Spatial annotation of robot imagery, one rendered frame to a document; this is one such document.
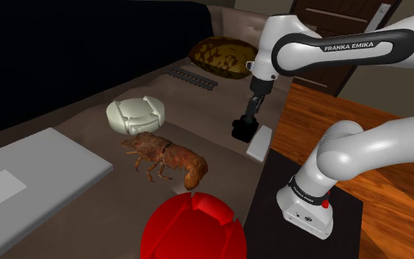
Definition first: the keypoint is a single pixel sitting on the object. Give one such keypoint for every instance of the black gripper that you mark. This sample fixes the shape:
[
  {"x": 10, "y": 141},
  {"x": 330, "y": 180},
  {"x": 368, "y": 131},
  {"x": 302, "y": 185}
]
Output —
[{"x": 260, "y": 88}]

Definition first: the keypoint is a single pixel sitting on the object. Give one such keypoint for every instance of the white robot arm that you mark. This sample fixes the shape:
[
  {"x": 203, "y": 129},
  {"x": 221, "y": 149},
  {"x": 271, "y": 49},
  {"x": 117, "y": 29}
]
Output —
[{"x": 350, "y": 157}]

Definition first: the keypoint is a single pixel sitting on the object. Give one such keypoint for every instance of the small black block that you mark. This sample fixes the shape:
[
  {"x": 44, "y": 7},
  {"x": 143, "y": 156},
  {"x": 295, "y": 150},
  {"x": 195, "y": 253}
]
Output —
[{"x": 244, "y": 131}]

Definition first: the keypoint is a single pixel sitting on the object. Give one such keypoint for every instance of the yellow brown patterned cushion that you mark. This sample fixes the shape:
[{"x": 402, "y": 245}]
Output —
[{"x": 222, "y": 57}]

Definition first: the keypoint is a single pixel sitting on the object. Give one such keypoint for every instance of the white flat rectangular block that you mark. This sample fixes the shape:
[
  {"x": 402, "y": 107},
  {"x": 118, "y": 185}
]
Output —
[{"x": 260, "y": 143}]

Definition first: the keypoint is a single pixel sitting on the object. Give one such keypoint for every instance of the brown sofa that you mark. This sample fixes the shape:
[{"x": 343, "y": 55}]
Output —
[{"x": 206, "y": 114}]

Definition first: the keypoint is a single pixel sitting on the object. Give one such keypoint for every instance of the dark brown wooden door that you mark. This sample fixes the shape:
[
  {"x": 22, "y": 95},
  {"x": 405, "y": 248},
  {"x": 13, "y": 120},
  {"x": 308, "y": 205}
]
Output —
[{"x": 330, "y": 14}]

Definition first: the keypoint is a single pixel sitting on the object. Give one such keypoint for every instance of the brown lobster figure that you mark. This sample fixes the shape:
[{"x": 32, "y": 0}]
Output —
[{"x": 170, "y": 154}]

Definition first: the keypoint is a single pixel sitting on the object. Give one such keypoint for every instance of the white round segmented object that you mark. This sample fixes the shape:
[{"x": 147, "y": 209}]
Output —
[{"x": 135, "y": 114}]

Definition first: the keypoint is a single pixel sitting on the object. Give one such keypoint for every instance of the dark robot stand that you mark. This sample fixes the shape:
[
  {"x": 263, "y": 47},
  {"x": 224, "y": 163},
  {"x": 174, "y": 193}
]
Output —
[{"x": 271, "y": 229}]

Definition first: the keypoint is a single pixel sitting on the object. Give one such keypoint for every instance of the red round segmented object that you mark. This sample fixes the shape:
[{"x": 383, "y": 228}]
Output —
[{"x": 188, "y": 233}]

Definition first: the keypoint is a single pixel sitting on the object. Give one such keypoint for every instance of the grey flat slab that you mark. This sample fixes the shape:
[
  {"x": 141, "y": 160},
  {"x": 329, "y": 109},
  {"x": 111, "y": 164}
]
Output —
[{"x": 49, "y": 168}]

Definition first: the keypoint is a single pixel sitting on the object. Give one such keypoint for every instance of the grey toy rail track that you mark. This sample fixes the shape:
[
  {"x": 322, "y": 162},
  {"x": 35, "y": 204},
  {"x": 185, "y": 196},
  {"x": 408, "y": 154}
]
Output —
[{"x": 192, "y": 77}]

